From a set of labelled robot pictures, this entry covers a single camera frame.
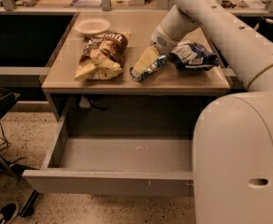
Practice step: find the white stick with black tip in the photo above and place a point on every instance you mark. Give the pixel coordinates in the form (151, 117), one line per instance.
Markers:
(262, 20)

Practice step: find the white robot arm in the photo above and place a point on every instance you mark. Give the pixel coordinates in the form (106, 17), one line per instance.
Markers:
(233, 136)

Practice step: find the black white sneaker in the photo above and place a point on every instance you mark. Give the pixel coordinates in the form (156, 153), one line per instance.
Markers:
(8, 213)

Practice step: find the open grey top drawer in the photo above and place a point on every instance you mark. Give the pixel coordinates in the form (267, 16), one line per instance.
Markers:
(123, 145)

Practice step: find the blue white chip bag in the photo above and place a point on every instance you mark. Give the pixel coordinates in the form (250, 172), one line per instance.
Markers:
(193, 56)

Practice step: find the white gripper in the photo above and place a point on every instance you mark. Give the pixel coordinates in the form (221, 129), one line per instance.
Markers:
(161, 42)

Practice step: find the grey cabinet desk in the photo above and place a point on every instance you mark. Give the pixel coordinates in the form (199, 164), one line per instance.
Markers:
(140, 23)

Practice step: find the brown yellow chip bag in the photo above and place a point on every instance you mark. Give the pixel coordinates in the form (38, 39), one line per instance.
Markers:
(103, 56)

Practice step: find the silver blue redbull can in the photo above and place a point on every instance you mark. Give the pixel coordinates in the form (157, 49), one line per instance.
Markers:
(154, 67)

